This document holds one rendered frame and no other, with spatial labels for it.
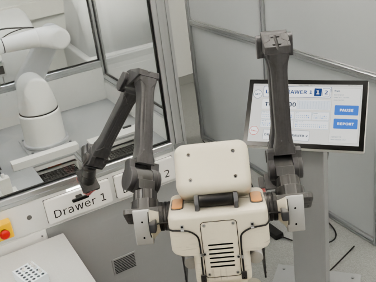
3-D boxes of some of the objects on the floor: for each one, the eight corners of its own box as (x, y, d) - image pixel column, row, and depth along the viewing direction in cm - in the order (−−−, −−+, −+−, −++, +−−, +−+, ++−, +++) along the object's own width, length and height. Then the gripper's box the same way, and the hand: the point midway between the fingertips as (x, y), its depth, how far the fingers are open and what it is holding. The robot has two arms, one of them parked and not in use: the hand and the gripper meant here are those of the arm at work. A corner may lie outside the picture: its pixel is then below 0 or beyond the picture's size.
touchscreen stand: (351, 347, 265) (351, 152, 222) (257, 330, 281) (240, 146, 238) (361, 278, 307) (363, 103, 264) (278, 268, 323) (268, 101, 280)
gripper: (75, 164, 224) (74, 184, 236) (85, 185, 219) (84, 204, 232) (91, 159, 226) (89, 179, 239) (102, 179, 222) (99, 198, 235)
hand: (87, 190), depth 235 cm, fingers open, 3 cm apart
